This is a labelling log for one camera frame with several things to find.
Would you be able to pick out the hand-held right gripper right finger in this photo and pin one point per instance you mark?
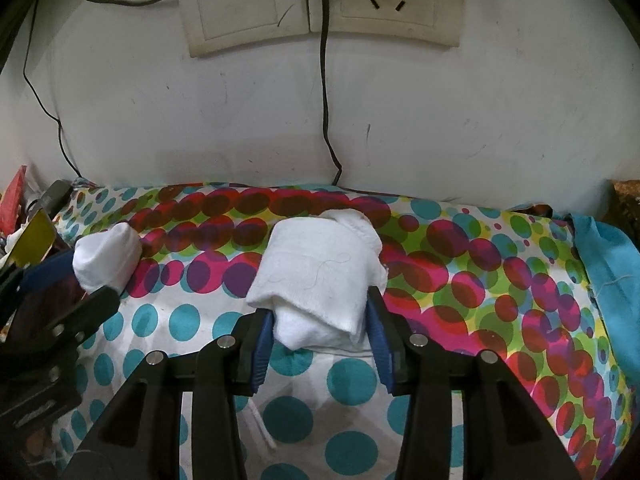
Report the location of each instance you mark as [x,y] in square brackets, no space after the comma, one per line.
[380,347]

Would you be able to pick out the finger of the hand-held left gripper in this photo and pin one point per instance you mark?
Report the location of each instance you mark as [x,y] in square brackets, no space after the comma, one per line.
[87,312]
[47,270]

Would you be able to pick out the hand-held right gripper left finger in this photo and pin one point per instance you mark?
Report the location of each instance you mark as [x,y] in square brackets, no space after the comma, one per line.
[262,352]

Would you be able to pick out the white sock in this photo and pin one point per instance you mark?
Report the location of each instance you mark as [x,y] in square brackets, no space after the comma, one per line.
[107,255]

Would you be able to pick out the white towel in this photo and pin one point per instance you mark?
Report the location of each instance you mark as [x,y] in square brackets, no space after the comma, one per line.
[315,270]

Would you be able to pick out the black set-top box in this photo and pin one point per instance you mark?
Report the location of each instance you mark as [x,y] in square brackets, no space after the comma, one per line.
[52,195]

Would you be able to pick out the polka dot cloth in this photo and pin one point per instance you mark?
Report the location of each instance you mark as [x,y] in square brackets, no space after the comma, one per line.
[450,320]

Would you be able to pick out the flat red envelope bag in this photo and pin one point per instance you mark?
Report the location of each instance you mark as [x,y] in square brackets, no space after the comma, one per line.
[12,200]

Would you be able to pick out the blue cloth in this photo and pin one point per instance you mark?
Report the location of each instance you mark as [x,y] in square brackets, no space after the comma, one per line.
[600,280]

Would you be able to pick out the brown snack packet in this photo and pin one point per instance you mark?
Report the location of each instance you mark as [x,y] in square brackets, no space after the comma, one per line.
[627,200]

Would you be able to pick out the beige coax wall plate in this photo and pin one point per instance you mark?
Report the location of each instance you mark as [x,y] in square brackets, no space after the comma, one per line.
[240,7]

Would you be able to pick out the beige power wall socket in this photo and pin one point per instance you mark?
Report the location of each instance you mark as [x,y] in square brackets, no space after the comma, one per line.
[390,5]

